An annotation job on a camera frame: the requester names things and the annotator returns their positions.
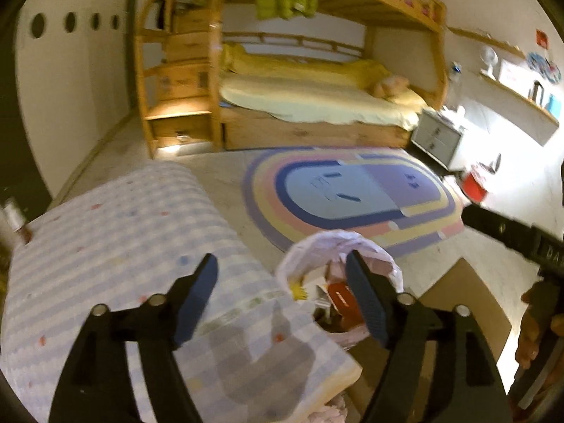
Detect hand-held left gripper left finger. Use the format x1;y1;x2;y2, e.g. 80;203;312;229
48;253;220;423

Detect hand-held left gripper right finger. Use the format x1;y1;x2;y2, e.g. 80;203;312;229
345;249;515;423

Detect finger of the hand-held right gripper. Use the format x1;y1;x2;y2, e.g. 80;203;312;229
460;204;535;260

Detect red printed cardboard box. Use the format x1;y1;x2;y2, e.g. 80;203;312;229
326;284;367;332

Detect bin with pink bag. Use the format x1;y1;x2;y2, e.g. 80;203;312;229
275;229;405;354

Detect person's right hand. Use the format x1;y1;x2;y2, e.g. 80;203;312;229
515;279;564;376

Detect red container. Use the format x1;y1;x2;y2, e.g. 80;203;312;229
460;164;497;202

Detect brown cardboard sheet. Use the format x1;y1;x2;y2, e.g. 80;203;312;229
347;257;515;423

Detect oval pastel striped rug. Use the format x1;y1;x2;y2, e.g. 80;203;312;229
242;147;466;259

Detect grey nightstand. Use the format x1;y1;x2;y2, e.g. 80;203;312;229
410;108;468;171

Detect white picture card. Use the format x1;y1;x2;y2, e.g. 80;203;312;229
498;60;532;94

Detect small white fan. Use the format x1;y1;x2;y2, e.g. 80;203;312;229
479;47;499;78

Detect wooden bunk bed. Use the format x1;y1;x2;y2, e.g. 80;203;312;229
215;0;449;151

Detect pink plush toy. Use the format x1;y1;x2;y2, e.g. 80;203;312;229
371;75;411;98

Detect glass bottle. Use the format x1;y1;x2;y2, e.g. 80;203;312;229
1;200;32;244

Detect cream mattress sheet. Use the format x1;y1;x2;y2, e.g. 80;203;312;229
219;73;426;131

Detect wooden stair drawers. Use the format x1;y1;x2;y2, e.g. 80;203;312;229
136;0;226;160

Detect yellow blanket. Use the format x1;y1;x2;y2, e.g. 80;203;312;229
220;43;394;90

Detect long wooden wall shelf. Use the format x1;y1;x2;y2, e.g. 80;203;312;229
478;70;561;147

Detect round blue wall decoration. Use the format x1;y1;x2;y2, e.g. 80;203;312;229
526;51;561;84

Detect thin wooden wall shelf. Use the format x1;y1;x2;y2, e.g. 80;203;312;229
447;26;528;59

